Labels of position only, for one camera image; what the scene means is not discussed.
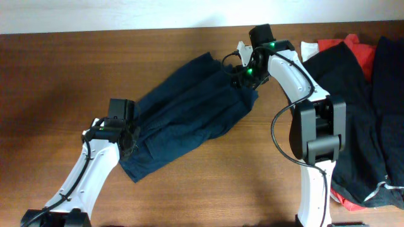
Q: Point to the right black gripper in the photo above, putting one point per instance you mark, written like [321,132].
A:
[240,81]

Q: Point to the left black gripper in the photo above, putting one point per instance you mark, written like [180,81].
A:
[129,142]

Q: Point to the navy blue shorts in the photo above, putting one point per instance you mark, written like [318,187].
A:
[194,104]

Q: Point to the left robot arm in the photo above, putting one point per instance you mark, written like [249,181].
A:
[108,140]

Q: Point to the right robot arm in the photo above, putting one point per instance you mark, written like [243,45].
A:
[317,131]

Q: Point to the white cloth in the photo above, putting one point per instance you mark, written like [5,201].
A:
[308,50]

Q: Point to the red garment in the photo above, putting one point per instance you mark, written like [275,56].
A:
[364,53]

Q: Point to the black garment with white trim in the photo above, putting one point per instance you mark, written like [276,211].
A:
[369,172]

